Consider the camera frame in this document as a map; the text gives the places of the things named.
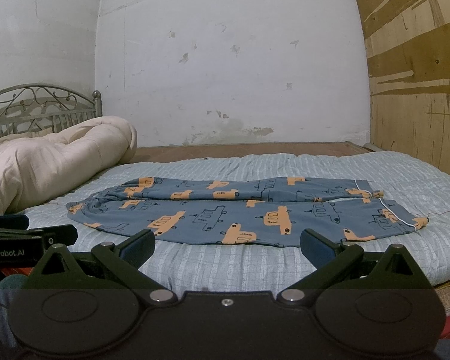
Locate blue pants with orange cars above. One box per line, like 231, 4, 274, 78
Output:
66, 176, 428, 247

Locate rolled cream comforter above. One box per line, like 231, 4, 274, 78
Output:
0, 116, 137, 215

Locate light blue striped bed quilt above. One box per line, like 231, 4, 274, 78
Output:
26, 151, 450, 294

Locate grey metal headboard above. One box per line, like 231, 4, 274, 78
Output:
0, 84, 102, 138

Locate plywood board panel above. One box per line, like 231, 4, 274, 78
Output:
357, 0, 450, 175

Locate brown wooden bed frame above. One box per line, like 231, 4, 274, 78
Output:
129, 141, 371, 164

